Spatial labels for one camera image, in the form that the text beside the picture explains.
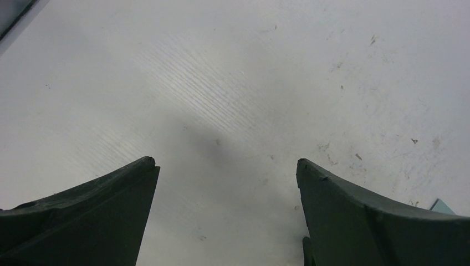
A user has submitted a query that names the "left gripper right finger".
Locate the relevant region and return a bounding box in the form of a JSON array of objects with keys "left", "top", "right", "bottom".
[{"left": 296, "top": 158, "right": 469, "bottom": 265}]

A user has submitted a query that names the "teal envelope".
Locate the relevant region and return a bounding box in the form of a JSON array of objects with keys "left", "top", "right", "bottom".
[{"left": 430, "top": 198, "right": 455, "bottom": 215}]

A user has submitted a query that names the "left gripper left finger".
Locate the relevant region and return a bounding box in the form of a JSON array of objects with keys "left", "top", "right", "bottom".
[{"left": 1, "top": 156, "right": 160, "bottom": 265}]

